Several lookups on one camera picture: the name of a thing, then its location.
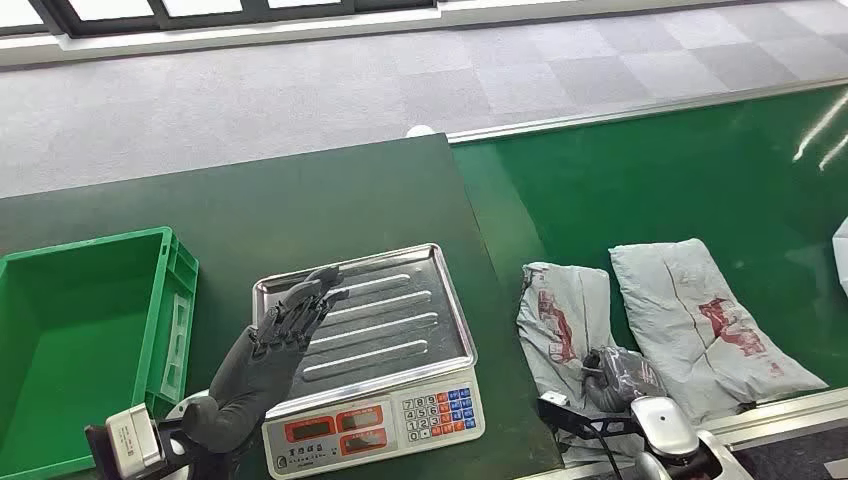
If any large grey parcel red print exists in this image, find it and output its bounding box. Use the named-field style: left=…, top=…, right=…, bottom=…
left=608, top=238, right=829, bottom=425

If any green plastic crate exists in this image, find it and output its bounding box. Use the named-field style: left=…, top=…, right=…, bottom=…
left=0, top=227, right=200, bottom=480

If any white parcel bag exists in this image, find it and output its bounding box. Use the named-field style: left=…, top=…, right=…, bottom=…
left=831, top=215, right=848, bottom=299

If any green conveyor belt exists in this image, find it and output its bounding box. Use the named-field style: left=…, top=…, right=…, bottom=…
left=452, top=84, right=848, bottom=465

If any electronic scale with steel tray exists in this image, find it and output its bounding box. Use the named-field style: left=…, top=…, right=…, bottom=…
left=251, top=243, right=486, bottom=480

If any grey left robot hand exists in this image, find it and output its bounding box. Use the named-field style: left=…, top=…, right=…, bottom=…
left=180, top=266, right=350, bottom=456

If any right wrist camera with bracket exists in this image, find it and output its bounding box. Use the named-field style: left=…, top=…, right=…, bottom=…
left=537, top=391, right=639, bottom=444

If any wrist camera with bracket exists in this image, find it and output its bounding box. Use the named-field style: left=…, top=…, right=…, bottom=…
left=537, top=391, right=639, bottom=444
left=84, top=402, right=167, bottom=480

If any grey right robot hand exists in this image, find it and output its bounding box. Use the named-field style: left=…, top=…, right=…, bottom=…
left=582, top=347, right=668, bottom=413

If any aluminium conveyor side rail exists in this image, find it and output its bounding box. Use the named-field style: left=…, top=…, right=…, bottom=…
left=516, top=387, right=848, bottom=480
left=447, top=76, right=848, bottom=145

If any dark window frame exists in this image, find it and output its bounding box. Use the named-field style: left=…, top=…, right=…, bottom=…
left=0, top=0, right=439, bottom=38

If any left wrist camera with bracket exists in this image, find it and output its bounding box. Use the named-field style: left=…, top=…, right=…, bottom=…
left=84, top=402, right=167, bottom=480

